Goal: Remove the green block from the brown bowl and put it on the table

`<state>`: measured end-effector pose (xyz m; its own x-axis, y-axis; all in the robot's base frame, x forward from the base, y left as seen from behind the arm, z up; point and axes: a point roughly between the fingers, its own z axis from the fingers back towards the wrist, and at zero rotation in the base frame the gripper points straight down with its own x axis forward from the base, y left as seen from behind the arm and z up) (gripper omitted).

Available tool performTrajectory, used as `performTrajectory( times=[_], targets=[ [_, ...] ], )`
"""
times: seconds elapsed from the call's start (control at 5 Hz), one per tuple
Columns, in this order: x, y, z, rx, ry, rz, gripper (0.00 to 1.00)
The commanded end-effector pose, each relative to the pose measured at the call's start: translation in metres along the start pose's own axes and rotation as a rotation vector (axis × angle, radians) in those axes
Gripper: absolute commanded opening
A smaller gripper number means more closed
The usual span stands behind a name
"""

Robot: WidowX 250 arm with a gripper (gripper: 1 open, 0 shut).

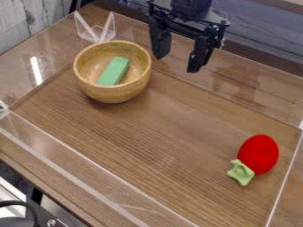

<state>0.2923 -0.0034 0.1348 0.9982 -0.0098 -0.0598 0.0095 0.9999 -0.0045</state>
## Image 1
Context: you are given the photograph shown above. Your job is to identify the black cable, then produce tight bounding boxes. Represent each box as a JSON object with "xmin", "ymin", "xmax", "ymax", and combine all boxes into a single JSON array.
[{"xmin": 0, "ymin": 200, "xmax": 40, "ymax": 227}]

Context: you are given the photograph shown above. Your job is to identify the green rectangular block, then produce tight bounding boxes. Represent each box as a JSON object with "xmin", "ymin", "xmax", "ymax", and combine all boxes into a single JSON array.
[{"xmin": 96, "ymin": 56, "xmax": 130, "ymax": 85}]

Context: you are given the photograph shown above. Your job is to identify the brown wooden bowl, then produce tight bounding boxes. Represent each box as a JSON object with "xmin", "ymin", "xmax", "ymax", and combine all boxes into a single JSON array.
[{"xmin": 73, "ymin": 40, "xmax": 152, "ymax": 104}]

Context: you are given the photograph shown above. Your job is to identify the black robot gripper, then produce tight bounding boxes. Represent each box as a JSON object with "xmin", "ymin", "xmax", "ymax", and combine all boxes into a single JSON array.
[{"xmin": 146, "ymin": 0, "xmax": 229, "ymax": 73}]

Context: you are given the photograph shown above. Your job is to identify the red plush strawberry toy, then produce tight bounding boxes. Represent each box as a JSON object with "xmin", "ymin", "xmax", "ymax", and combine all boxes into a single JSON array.
[{"xmin": 226, "ymin": 135, "xmax": 278, "ymax": 186}]

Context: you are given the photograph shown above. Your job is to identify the clear acrylic tray wall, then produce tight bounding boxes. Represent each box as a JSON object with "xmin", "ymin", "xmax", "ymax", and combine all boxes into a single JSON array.
[{"xmin": 0, "ymin": 101, "xmax": 197, "ymax": 227}]

